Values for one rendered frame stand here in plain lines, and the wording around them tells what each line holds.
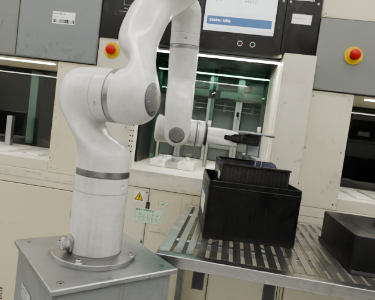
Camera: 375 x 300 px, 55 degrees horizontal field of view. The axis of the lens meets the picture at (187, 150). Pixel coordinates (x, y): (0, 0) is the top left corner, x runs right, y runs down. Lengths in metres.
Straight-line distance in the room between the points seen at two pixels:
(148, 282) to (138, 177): 0.78
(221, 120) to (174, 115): 1.34
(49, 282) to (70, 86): 0.40
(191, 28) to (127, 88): 0.44
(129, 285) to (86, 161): 0.27
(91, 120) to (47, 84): 1.38
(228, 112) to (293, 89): 0.99
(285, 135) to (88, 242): 0.89
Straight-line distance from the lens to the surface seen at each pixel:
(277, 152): 1.43
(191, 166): 1.69
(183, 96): 1.07
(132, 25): 0.88
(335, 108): 1.52
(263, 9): 1.55
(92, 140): 0.79
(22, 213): 1.77
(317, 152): 1.51
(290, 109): 1.44
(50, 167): 1.67
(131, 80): 0.75
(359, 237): 1.03
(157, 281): 0.84
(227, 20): 1.53
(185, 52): 1.12
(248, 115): 2.37
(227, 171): 1.08
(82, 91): 0.80
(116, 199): 0.80
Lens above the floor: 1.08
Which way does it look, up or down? 4 degrees down
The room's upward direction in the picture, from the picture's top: 7 degrees clockwise
